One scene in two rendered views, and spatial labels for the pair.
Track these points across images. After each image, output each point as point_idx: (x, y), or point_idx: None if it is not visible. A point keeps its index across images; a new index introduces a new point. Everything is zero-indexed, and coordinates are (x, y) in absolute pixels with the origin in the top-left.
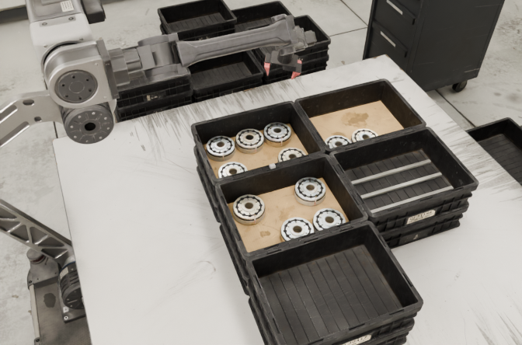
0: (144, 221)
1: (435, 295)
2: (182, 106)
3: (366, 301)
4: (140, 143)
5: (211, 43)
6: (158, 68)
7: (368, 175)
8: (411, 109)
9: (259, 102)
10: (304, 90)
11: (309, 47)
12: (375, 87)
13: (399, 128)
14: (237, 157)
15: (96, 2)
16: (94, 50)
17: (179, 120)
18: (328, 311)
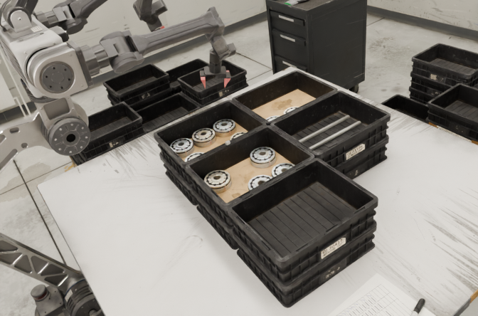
0: (131, 221)
1: (385, 209)
2: None
3: (333, 218)
4: (113, 169)
5: (158, 33)
6: (121, 55)
7: (305, 137)
8: (323, 83)
9: None
10: None
11: (231, 79)
12: (291, 77)
13: None
14: (197, 151)
15: (59, 28)
16: (66, 48)
17: (141, 146)
18: (306, 233)
